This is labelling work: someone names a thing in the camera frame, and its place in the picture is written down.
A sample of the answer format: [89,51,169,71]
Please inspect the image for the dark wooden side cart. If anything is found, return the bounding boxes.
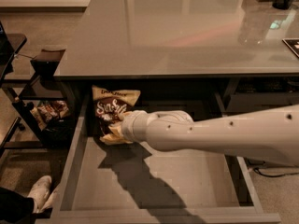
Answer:
[0,23,75,150]

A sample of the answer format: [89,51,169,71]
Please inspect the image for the white shoe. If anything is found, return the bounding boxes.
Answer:
[28,175,59,214]

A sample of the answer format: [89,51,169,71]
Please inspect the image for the black cable on floor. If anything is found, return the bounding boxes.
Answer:
[252,167,299,179]

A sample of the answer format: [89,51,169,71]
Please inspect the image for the grey counter cabinet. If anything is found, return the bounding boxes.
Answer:
[53,0,299,170]

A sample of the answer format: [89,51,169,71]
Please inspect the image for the black tablet on counter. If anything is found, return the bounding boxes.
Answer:
[283,38,299,58]

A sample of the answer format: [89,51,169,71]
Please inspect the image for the snack bags on cart shelf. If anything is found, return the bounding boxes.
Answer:
[30,100,70,131]

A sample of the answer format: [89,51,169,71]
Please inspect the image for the brown sea salt chip bag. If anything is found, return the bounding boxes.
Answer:
[92,85,141,145]

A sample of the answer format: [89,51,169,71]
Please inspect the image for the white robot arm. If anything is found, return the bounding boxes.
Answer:
[110,105,299,166]

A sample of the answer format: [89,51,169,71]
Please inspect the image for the open grey top drawer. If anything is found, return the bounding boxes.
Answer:
[36,97,280,224]

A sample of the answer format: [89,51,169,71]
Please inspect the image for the black trouser leg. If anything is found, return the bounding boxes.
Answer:
[0,188,35,223]

